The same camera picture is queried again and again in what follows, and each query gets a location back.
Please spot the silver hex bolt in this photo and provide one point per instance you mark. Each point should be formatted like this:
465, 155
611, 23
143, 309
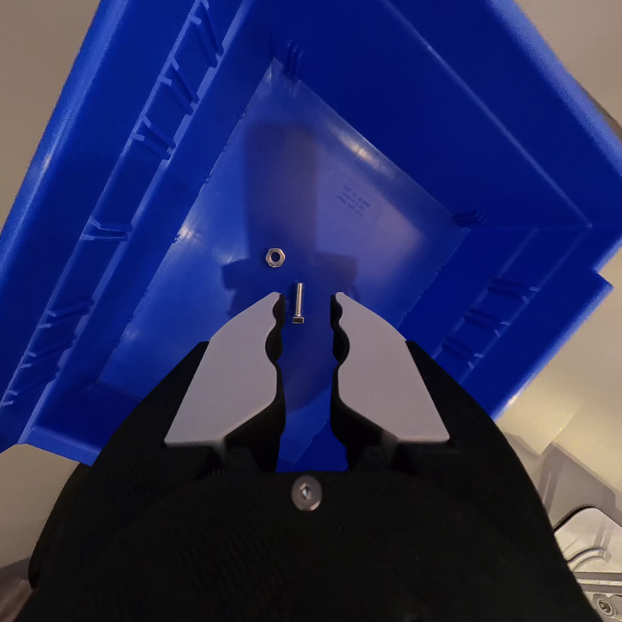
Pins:
298, 301

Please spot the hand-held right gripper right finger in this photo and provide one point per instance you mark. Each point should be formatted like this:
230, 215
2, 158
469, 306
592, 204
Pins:
388, 384

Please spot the silver hex nut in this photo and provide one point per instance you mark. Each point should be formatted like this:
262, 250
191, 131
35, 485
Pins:
269, 256

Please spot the grey plastic tray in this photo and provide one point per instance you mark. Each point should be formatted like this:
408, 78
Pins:
583, 534

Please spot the blue plastic storage bin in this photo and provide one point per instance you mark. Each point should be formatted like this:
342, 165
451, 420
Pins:
437, 121

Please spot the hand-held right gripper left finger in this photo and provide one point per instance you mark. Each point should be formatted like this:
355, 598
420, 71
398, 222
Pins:
228, 384

